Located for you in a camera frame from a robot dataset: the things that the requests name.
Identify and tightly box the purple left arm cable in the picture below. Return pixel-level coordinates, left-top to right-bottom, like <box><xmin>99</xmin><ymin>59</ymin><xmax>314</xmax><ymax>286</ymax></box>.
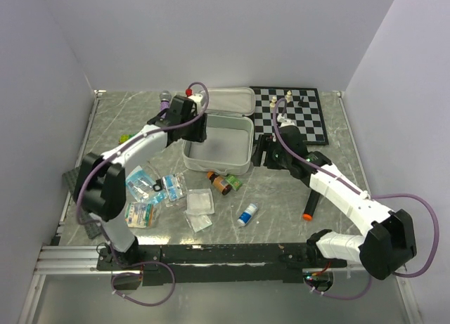
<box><xmin>75</xmin><ymin>81</ymin><xmax>212</xmax><ymax>307</ymax></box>

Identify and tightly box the white chess piece small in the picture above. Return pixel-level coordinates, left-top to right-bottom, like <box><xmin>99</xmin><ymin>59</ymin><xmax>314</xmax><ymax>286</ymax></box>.
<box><xmin>270</xmin><ymin>96</ymin><xmax>278</xmax><ymax>110</ymax></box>

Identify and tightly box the bandage box plastic bag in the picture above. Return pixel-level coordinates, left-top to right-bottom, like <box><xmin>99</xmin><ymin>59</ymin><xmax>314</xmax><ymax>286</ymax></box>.
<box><xmin>124</xmin><ymin>202</ymin><xmax>155</xmax><ymax>228</ymax></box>

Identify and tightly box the purple glitter microphone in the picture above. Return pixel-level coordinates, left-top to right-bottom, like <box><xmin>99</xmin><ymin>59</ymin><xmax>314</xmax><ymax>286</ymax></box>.
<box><xmin>159</xmin><ymin>91</ymin><xmax>172</xmax><ymax>111</ymax></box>

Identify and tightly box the blue white pouch bag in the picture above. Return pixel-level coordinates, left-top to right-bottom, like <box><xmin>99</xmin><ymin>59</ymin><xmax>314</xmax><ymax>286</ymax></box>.
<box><xmin>125</xmin><ymin>166</ymin><xmax>166</xmax><ymax>205</ymax></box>

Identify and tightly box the grey brick baseplate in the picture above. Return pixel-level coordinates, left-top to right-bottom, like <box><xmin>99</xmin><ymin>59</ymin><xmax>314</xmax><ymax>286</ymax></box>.
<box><xmin>61</xmin><ymin>167</ymin><xmax>106</xmax><ymax>240</ymax></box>

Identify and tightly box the white medicine kit case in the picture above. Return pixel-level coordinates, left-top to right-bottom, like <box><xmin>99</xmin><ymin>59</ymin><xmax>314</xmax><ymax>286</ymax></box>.
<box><xmin>182</xmin><ymin>88</ymin><xmax>256</xmax><ymax>175</ymax></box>

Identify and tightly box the black white chessboard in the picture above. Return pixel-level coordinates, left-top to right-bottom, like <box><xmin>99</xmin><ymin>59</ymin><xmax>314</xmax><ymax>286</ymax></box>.
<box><xmin>252</xmin><ymin>86</ymin><xmax>328</xmax><ymax>145</ymax></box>

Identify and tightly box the small green medicine box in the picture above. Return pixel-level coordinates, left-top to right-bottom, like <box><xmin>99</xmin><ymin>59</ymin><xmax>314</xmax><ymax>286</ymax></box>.
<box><xmin>225</xmin><ymin>174</ymin><xmax>243</xmax><ymax>191</ymax></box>

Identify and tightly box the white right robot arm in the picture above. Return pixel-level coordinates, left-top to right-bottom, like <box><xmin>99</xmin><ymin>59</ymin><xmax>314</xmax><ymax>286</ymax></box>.
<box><xmin>252</xmin><ymin>126</ymin><xmax>417</xmax><ymax>280</ymax></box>

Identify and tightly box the large gauze plastic bag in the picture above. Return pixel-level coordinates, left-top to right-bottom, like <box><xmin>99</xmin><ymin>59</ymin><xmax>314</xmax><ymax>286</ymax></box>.
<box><xmin>186</xmin><ymin>188</ymin><xmax>214</xmax><ymax>216</ymax></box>

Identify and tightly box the black marker orange cap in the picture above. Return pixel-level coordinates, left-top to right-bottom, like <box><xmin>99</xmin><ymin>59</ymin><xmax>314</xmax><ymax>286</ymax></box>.
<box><xmin>302</xmin><ymin>190</ymin><xmax>320</xmax><ymax>221</ymax></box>

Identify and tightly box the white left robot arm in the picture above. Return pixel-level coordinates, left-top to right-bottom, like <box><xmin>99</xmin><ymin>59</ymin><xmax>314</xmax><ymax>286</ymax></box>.
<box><xmin>74</xmin><ymin>94</ymin><xmax>209</xmax><ymax>269</ymax></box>

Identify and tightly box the white chess piece tall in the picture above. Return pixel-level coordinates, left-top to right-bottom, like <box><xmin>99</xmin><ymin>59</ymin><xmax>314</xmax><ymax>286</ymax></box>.
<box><xmin>285</xmin><ymin>90</ymin><xmax>293</xmax><ymax>103</ymax></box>

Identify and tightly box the black chess piece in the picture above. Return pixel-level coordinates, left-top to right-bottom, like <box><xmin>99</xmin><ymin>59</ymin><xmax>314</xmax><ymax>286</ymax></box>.
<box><xmin>298</xmin><ymin>96</ymin><xmax>305</xmax><ymax>107</ymax></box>

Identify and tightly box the white blue pill bottle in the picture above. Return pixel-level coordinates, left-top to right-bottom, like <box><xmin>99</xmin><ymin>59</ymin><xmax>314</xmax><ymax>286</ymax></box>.
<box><xmin>237</xmin><ymin>203</ymin><xmax>258</xmax><ymax>226</ymax></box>

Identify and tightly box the brown bottle orange cap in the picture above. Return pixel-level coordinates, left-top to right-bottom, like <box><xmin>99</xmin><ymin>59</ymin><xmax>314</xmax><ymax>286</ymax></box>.
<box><xmin>207</xmin><ymin>171</ymin><xmax>232</xmax><ymax>195</ymax></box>

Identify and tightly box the blue packets plastic bag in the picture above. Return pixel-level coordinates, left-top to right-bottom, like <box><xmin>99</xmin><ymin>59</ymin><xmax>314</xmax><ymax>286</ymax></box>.
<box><xmin>162</xmin><ymin>173</ymin><xmax>187</xmax><ymax>207</ymax></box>

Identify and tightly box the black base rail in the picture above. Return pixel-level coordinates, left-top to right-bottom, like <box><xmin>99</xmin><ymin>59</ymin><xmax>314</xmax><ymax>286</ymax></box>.
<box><xmin>96</xmin><ymin>242</ymin><xmax>347</xmax><ymax>286</ymax></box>

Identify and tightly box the colourful toy brick car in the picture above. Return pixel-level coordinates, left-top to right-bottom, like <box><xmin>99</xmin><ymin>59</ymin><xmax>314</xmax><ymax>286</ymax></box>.
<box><xmin>118</xmin><ymin>134</ymin><xmax>134</xmax><ymax>145</ymax></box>

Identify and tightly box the small gauze zip bag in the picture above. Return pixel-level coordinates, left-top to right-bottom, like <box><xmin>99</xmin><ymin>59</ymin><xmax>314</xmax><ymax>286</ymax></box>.
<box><xmin>184</xmin><ymin>212</ymin><xmax>212</xmax><ymax>233</ymax></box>

